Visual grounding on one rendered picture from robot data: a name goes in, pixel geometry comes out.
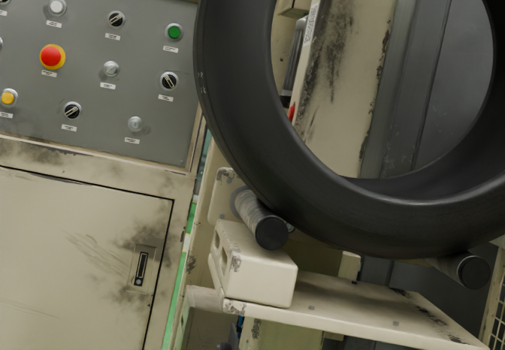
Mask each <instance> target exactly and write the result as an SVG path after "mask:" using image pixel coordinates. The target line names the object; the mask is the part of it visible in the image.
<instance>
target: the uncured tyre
mask: <svg viewBox="0 0 505 350"><path fill-rule="evenodd" d="M482 2H483V4H484V6H485V9H486V12H487V15H488V19H489V22H490V26H491V34H492V41H493V65H492V71H491V79H490V83H489V86H488V91H487V93H486V96H485V99H484V102H483V103H482V106H481V108H480V110H479V112H478V114H477V116H476V118H475V120H474V121H473V122H472V124H471V125H470V127H469V129H468V130H467V131H466V132H465V133H464V135H463V136H462V137H461V138H460V139H459V140H458V141H457V142H456V143H455V144H454V145H453V146H452V147H451V148H450V149H449V150H447V151H446V152H445V153H444V154H442V155H441V156H440V157H439V158H437V159H435V160H433V161H432V162H430V163H429V164H427V165H425V166H423V167H421V168H419V169H416V170H413V171H411V172H409V173H404V174H401V175H398V176H395V177H386V178H380V179H360V178H353V177H345V176H341V175H338V174H337V173H335V172H334V171H333V170H331V169H330V168H329V167H327V166H326V165H325V164H324V163H323V162H322V161H320V160H319V159H318V158H317V157H316V156H315V155H314V154H313V153H312V151H311V150H310V149H309V148H308V147H307V145H306V144H305V143H304V142H303V140H302V139H301V138H300V136H299V135H298V133H297V131H296V130H295V129H294V127H293V125H292V124H291V122H290V120H289V118H288V116H287V114H286V112H285V110H284V108H283V105H282V102H281V100H280V97H279V94H278V91H277V86H276V83H275V79H274V73H273V68H272V61H271V29H272V22H273V17H274V10H275V6H276V3H277V0H199V3H198V9H197V12H196V17H195V26H194V33H193V45H192V48H193V47H194V50H193V51H192V57H193V69H194V76H195V85H196V89H197V93H198V100H199V102H200V105H201V110H202V113H203V115H204V118H205V121H206V123H207V126H208V128H209V130H210V133H211V134H212V136H213V139H214V140H215V142H216V145H217V146H218V148H219V150H220V152H221V153H222V154H223V156H224V158H225V160H226V161H227V162H228V163H229V165H230V166H231V168H232V169H233V170H234V172H235V173H236V174H237V175H238V176H239V177H240V178H241V179H242V181H243V182H244V183H245V184H246V185H247V186H248V187H249V188H250V189H251V190H252V192H253V193H254V194H255V195H256V196H257V197H258V198H259V199H260V200H261V201H262V202H263V203H264V204H265V205H266V206H267V207H269V208H270V209H271V210H272V211H273V212H275V213H276V214H277V215H278V216H279V217H281V218H282V219H283V220H285V221H286V222H288V223H289V224H290V225H292V226H294V227H295V228H297V229H298V230H300V231H302V232H304V233H305V234H307V235H309V236H311V237H313V238H315V239H317V240H319V241H321V242H323V243H326V244H328V245H330V246H333V247H336V248H338V249H342V250H345V251H348V252H352V253H355V254H360V255H366V256H370V257H375V258H387V259H422V258H434V257H440V256H444V255H451V254H454V253H457V252H462V251H464V250H467V249H472V248H473V247H476V246H480V245H482V244H484V243H487V242H489V241H492V240H494V239H496V238H498V237H501V236H503V235H505V0H482ZM198 68H203V72H204V82H205V86H206V90H207V96H208V97H206V98H202V94H201V88H200V83H199V79H198Z"/></svg>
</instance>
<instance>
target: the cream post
mask: <svg viewBox="0 0 505 350"><path fill-rule="evenodd" d="M317 2H319V3H318V8H317V12H316V18H315V22H314V25H313V32H312V36H311V39H310V45H307V46H304V47H303V46H302V50H301V57H300V60H299V63H298V70H297V74H296V77H295V84H294V87H293V91H292V98H291V101H290V105H289V108H290V107H291V106H295V113H294V117H293V120H292V122H291V124H292V125H293V127H294V129H295V130H296V131H297V133H298V135H299V136H300V138H301V139H302V140H303V142H304V143H305V144H306V145H307V147H308V148H309V149H310V150H311V151H312V153H313V154H314V155H315V156H316V157H317V158H318V159H319V160H320V161H322V162H323V163H324V164H325V165H326V166H327V167H329V168H330V169H331V170H333V171H334V172H335V173H337V174H338V175H341V176H345V177H353V178H359V174H360V171H361V165H362V161H363V157H364V151H365V147H366V143H367V137H368V133H369V129H370V123H371V119H372V115H373V109H374V105H375V101H376V95H377V92H378V88H379V84H380V78H381V73H382V70H383V64H384V60H385V56H386V50H387V46H388V42H389V36H390V32H391V28H392V22H393V19H394V15H395V8H396V4H397V0H312V2H311V6H310V10H311V7H312V5H314V4H315V3H317ZM309 17H310V12H309ZM309 17H308V21H309ZM308 21H307V24H308ZM306 31H307V27H306ZM306 31H305V35H306ZM305 35H304V39H305ZM303 45H304V42H303ZM282 247H283V249H284V250H285V251H286V253H287V254H288V255H289V257H290V258H291V259H292V260H293V261H294V263H295V264H296V265H297V267H298V269H299V270H305V271H309V272H313V273H321V274H325V275H329V276H336V277H337V275H338V272H339V268H340V262H341V258H342V254H343V251H341V250H337V249H330V248H326V247H322V246H315V245H311V244H306V243H299V242H295V241H291V240H287V241H286V243H285V245H284V246H282ZM241 328H242V332H241V336H240V343H239V348H238V350H322V345H323V341H324V337H325V331H322V330H314V329H310V328H305V327H298V326H294V325H290V324H282V323H277V322H273V321H265V320H261V319H257V318H250V317H245V318H244V322H243V325H242V326H241Z"/></svg>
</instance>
